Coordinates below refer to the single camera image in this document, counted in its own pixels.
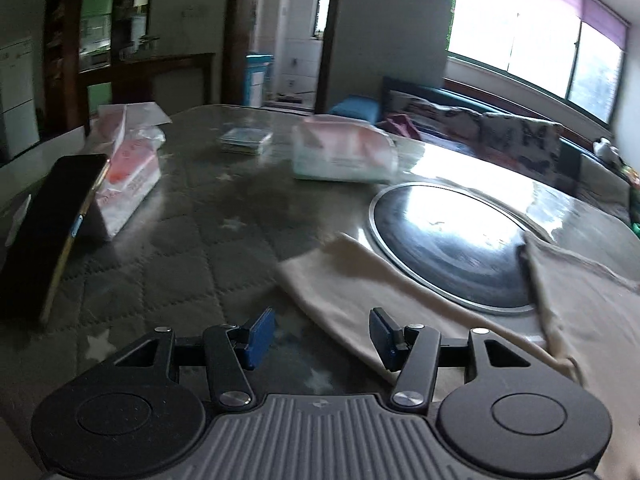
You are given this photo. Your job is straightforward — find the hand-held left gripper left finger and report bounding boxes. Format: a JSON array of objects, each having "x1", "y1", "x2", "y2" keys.
[{"x1": 112, "y1": 307, "x2": 277, "y2": 411}]

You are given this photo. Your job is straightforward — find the dark wooden cabinet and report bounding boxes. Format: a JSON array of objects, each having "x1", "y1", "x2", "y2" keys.
[{"x1": 42, "y1": 0, "x2": 216, "y2": 136}]

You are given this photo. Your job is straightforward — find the pink white tissue pack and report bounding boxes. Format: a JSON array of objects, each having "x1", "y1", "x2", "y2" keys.
[
  {"x1": 291, "y1": 115, "x2": 401, "y2": 183},
  {"x1": 92, "y1": 102, "x2": 173, "y2": 241}
]

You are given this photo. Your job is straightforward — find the round black built-in cooktop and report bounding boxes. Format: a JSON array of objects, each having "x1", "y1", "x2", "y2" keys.
[{"x1": 369, "y1": 182, "x2": 551, "y2": 313}]

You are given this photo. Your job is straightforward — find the black smartphone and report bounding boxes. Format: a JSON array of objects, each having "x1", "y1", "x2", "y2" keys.
[{"x1": 0, "y1": 154, "x2": 111, "y2": 326}]

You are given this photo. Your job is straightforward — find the cream cloth garment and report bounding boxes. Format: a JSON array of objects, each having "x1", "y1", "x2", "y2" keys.
[{"x1": 277, "y1": 232, "x2": 640, "y2": 480}]

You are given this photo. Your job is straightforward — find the grey cushion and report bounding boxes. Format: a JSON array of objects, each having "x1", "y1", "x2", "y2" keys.
[{"x1": 575, "y1": 152, "x2": 632, "y2": 222}]

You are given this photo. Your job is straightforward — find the white plush toy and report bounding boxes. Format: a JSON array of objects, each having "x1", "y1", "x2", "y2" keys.
[{"x1": 592, "y1": 137, "x2": 618, "y2": 163}]

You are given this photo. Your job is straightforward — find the pink cloth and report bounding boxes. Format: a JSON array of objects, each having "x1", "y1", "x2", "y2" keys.
[{"x1": 377, "y1": 112, "x2": 423, "y2": 141}]

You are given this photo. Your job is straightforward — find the small clear flat box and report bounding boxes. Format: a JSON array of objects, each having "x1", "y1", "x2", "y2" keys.
[{"x1": 217, "y1": 127, "x2": 273, "y2": 155}]

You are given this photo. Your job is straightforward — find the blue corner sofa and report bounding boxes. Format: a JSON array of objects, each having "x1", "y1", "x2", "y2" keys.
[{"x1": 327, "y1": 76, "x2": 640, "y2": 241}]

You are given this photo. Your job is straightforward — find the blue white small cabinet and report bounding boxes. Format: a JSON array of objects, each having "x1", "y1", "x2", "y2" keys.
[{"x1": 246, "y1": 52, "x2": 275, "y2": 108}]

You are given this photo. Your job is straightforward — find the window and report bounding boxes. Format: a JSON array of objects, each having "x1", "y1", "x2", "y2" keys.
[{"x1": 445, "y1": 0, "x2": 628, "y2": 126}]

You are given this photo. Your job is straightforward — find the long butterfly print cushion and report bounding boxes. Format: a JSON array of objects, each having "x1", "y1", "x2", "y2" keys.
[{"x1": 387, "y1": 91, "x2": 486, "y2": 132}]

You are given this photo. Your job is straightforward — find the white refrigerator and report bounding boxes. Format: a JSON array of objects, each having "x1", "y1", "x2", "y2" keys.
[{"x1": 0, "y1": 35, "x2": 41, "y2": 161}]

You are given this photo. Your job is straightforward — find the purple roller blind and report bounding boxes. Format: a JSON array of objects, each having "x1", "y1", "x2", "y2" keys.
[{"x1": 520, "y1": 0, "x2": 628, "y2": 46}]

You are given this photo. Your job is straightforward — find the square butterfly print cushion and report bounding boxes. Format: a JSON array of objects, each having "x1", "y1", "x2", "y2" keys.
[{"x1": 480, "y1": 112, "x2": 563, "y2": 186}]

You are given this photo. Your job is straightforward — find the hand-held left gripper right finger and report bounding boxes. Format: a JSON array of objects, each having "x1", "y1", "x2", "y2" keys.
[{"x1": 368, "y1": 307, "x2": 536, "y2": 413}]

